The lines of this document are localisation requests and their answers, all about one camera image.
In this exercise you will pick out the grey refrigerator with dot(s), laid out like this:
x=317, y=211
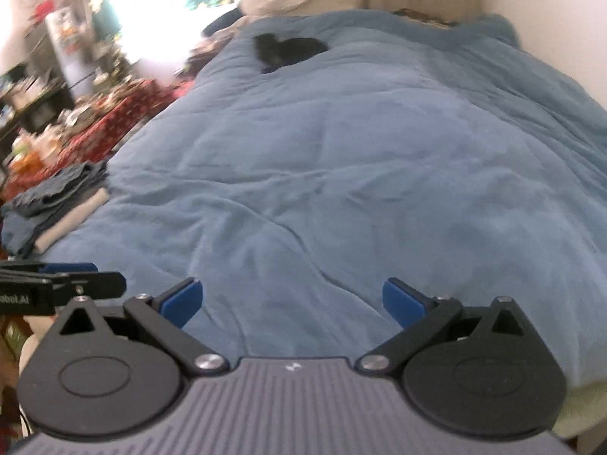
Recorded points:
x=66, y=52

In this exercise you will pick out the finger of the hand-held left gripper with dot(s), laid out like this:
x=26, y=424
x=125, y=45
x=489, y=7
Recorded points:
x=71, y=268
x=99, y=285

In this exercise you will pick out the pale green bed sheet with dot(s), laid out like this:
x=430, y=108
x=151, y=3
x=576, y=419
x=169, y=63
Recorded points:
x=585, y=412

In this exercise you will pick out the black cat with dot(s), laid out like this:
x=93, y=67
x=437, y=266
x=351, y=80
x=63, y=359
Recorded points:
x=294, y=52

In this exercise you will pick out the folded blue denim garment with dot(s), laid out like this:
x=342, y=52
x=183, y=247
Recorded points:
x=61, y=187

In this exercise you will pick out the folded white garment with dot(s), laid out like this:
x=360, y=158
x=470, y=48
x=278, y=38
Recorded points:
x=71, y=220

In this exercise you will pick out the blue blanket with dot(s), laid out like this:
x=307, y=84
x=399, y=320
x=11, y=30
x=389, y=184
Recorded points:
x=355, y=175

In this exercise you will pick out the red patterned tablecloth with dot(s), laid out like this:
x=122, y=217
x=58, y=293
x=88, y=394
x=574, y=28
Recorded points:
x=109, y=123

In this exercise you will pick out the bright window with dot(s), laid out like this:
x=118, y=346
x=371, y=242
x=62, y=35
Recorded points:
x=151, y=9

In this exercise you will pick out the dark patterned cloth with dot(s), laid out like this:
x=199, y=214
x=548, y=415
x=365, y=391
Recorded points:
x=427, y=16

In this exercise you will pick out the folded blue cloth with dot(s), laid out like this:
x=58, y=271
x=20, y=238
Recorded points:
x=19, y=234

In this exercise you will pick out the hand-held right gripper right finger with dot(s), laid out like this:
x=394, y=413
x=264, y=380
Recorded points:
x=403, y=303

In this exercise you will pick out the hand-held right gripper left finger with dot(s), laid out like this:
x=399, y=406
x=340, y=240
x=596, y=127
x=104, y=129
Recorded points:
x=182, y=303

